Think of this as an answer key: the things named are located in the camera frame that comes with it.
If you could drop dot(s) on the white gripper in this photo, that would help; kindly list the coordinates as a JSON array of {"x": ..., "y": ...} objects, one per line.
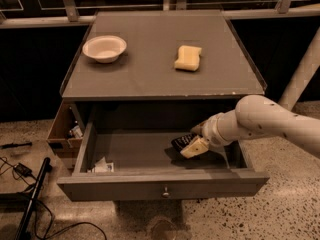
[{"x": 211, "y": 129}]

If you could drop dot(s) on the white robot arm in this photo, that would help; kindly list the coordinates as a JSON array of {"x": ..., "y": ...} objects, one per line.
[{"x": 256, "y": 116}]

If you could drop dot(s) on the round metal drawer knob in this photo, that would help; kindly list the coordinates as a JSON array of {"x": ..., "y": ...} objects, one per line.
[{"x": 165, "y": 193}]

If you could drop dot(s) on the open grey top drawer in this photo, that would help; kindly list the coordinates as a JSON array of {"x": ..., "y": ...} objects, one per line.
[{"x": 145, "y": 162}]

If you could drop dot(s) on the grey cabinet with counter top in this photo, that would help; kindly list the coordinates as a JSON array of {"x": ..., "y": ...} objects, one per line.
[{"x": 144, "y": 80}]

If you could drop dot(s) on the white crumpled packet in drawer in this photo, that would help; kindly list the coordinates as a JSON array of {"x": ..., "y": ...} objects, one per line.
[{"x": 102, "y": 166}]

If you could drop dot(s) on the yellow sponge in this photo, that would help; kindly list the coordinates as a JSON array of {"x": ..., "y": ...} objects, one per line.
[{"x": 188, "y": 58}]

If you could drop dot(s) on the small white bottle in box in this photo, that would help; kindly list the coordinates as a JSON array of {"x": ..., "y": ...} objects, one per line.
[{"x": 75, "y": 132}]

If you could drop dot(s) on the white paper bowl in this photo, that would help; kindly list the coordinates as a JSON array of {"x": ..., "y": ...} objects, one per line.
[{"x": 104, "y": 49}]

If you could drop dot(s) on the brown cardboard box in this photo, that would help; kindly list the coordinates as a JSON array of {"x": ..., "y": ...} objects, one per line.
[{"x": 60, "y": 138}]

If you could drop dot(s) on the metal window railing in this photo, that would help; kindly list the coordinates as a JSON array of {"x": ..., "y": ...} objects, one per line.
[{"x": 34, "y": 13}]

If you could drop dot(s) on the black pole on floor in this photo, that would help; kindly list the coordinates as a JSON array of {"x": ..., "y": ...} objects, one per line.
[{"x": 32, "y": 199}]

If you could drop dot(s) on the black power adapter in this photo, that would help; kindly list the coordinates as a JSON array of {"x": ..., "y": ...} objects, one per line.
[{"x": 22, "y": 170}]

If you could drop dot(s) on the black tool on floor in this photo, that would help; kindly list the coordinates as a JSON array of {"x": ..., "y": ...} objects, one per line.
[{"x": 14, "y": 145}]

